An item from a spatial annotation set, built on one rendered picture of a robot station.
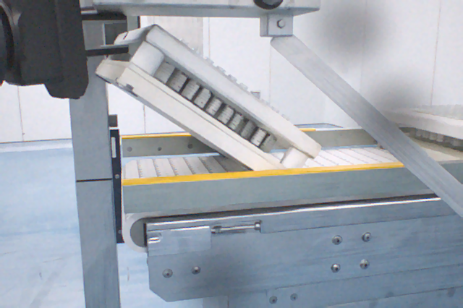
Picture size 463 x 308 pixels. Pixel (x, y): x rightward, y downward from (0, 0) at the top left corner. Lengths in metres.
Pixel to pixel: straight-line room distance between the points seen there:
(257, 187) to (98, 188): 0.35
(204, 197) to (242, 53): 5.45
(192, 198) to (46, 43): 0.21
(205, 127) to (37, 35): 0.18
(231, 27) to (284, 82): 1.04
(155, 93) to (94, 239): 0.40
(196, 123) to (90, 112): 0.31
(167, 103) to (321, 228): 0.24
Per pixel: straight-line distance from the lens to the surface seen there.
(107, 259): 0.82
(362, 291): 0.67
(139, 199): 0.48
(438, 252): 0.66
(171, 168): 0.68
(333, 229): 0.56
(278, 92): 6.15
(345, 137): 0.84
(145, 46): 0.47
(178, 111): 0.47
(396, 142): 0.49
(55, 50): 0.45
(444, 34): 4.93
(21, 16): 0.44
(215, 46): 5.79
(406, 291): 0.71
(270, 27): 0.49
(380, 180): 0.56
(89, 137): 0.76
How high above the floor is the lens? 1.05
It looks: 13 degrees down
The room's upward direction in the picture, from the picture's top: straight up
